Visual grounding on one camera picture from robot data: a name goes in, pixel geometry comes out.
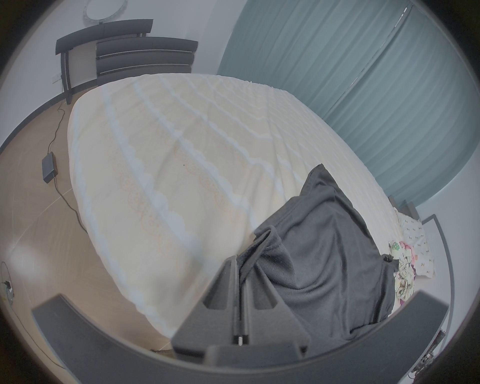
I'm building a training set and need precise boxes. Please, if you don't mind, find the white floral garment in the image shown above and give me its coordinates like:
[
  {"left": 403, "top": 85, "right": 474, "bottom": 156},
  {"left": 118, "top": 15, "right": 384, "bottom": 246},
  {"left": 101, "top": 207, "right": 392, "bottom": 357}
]
[{"left": 388, "top": 240, "right": 418, "bottom": 301}]

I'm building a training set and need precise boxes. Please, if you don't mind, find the grey power adapter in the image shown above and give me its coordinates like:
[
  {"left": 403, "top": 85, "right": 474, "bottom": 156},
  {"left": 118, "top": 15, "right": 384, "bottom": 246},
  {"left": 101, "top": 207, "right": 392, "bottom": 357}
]
[{"left": 41, "top": 151, "right": 58, "bottom": 184}]

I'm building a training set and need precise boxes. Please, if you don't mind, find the dark grey dressing table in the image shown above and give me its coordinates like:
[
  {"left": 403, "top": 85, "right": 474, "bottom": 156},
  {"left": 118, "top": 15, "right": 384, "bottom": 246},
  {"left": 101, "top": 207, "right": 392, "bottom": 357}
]
[{"left": 55, "top": 17, "right": 154, "bottom": 106}]

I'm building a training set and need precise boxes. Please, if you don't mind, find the dark grey garment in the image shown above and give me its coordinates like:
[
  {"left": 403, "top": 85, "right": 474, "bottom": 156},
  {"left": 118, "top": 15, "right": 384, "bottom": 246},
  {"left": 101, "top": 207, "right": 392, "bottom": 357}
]
[{"left": 239, "top": 163, "right": 400, "bottom": 340}]

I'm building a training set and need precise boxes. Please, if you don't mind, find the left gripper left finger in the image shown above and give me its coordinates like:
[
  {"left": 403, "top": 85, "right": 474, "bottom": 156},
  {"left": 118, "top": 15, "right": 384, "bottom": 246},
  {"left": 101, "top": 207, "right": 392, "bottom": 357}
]
[{"left": 170, "top": 257, "right": 240, "bottom": 355}]

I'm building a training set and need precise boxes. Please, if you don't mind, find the bed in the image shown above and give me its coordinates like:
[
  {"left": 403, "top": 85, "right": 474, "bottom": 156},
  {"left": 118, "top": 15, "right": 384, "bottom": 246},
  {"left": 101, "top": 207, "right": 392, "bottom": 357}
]
[{"left": 67, "top": 73, "right": 451, "bottom": 339}]

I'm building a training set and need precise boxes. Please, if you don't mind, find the dark grey chest of drawers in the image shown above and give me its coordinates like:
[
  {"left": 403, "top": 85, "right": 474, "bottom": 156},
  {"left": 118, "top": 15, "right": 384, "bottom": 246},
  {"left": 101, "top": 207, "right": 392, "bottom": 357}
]
[{"left": 95, "top": 37, "right": 199, "bottom": 80}]

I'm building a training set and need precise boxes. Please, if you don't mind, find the blue-green curtain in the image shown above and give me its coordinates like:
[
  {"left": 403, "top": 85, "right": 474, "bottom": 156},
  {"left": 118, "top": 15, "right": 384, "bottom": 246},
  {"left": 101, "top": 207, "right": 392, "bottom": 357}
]
[
  {"left": 322, "top": 2, "right": 478, "bottom": 208},
  {"left": 217, "top": 0, "right": 410, "bottom": 114}
]

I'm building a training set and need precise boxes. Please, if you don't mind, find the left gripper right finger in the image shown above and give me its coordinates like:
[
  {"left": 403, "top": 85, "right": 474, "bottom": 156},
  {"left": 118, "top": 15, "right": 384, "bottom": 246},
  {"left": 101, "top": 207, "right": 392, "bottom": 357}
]
[{"left": 239, "top": 262, "right": 312, "bottom": 349}]

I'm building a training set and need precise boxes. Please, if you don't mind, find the black cable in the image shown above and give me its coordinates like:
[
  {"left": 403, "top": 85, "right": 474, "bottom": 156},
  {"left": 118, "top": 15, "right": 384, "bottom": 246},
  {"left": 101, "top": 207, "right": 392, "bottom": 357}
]
[{"left": 46, "top": 104, "right": 80, "bottom": 226}]

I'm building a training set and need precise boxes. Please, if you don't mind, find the round mirror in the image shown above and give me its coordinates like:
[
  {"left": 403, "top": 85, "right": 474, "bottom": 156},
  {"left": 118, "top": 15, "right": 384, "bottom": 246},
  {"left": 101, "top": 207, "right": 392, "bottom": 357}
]
[{"left": 83, "top": 0, "right": 125, "bottom": 25}]

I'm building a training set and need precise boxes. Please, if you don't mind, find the white printed pillow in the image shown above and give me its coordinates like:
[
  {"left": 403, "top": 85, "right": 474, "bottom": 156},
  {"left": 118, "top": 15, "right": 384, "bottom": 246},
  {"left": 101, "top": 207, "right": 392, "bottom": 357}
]
[{"left": 397, "top": 212, "right": 438, "bottom": 279}]

